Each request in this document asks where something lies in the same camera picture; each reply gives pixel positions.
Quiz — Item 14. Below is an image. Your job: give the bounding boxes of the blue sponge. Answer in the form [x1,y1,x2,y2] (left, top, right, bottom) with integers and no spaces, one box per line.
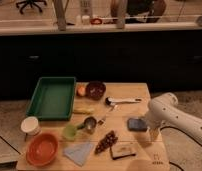
[127,118,147,132]

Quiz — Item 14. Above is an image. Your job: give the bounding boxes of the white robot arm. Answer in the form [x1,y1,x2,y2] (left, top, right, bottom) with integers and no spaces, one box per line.
[144,92,202,144]

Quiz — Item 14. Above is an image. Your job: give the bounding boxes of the dark purple bowl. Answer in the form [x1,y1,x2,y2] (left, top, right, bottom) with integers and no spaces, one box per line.
[86,81,106,100]

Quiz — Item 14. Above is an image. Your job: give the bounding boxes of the orange bowl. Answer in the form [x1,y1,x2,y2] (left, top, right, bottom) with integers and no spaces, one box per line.
[26,133,58,167]

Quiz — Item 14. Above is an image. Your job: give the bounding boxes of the metal measuring cup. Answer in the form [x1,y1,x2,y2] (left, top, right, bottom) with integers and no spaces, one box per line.
[84,117,97,134]

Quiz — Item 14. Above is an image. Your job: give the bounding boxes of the yellow banana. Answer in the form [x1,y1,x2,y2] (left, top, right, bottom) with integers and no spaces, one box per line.
[73,107,94,114]

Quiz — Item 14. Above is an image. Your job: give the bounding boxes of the blue cloth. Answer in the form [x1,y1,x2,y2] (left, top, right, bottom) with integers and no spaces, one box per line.
[63,142,94,166]

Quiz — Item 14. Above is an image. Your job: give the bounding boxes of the orange fruit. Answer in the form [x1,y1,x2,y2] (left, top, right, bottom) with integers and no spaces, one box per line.
[77,85,86,97]

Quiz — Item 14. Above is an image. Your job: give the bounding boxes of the green measuring cup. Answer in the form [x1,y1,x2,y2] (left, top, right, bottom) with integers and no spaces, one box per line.
[62,124,84,141]

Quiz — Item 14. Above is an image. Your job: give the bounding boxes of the green plastic tray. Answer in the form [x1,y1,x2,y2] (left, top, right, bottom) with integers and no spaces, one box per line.
[27,77,76,121]

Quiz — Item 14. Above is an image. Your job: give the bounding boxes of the seated person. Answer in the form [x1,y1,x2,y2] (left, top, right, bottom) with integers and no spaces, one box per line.
[125,0,166,24]

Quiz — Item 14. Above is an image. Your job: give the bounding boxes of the white cup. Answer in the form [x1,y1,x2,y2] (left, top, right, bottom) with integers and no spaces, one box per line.
[21,116,40,135]

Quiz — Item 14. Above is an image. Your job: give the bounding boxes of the red object on ledge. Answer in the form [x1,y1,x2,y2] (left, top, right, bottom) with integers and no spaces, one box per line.
[90,18,103,25]

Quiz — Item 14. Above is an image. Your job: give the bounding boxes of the black office chair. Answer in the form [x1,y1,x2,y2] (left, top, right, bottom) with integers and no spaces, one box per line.
[16,0,47,14]

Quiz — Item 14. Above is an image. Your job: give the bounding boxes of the black cable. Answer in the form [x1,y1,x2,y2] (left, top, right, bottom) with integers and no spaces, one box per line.
[160,125,202,171]

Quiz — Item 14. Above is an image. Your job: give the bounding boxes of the white handled spoon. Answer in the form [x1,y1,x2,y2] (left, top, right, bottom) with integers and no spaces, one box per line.
[105,97,141,106]

